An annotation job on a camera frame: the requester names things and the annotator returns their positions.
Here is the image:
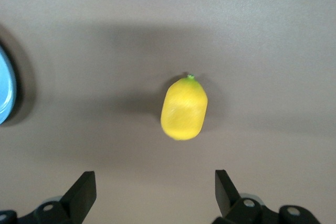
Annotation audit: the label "yellow lemon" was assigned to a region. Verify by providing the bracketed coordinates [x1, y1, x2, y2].
[160, 74, 208, 141]

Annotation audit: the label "brown table cover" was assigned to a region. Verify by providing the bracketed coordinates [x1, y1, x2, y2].
[0, 0, 336, 224]

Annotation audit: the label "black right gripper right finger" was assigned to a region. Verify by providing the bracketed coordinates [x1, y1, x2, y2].
[215, 169, 320, 224]

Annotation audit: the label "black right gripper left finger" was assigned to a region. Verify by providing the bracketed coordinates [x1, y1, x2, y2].
[0, 170, 97, 224]

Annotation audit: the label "blue plate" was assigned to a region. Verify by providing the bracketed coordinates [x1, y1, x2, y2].
[0, 44, 18, 125]

